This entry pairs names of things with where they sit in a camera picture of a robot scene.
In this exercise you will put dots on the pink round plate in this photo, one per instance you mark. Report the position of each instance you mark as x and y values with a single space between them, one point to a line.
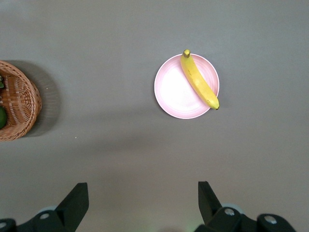
176 94

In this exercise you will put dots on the brown wicker basket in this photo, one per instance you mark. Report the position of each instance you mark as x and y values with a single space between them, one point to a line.
21 106

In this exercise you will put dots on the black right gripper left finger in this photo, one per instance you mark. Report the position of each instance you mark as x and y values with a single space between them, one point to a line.
70 210

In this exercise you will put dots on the green avocado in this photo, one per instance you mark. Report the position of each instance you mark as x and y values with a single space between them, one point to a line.
2 118

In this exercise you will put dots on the yellow banana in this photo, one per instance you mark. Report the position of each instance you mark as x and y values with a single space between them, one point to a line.
198 82

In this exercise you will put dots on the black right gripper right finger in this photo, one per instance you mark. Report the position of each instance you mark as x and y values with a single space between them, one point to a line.
212 212

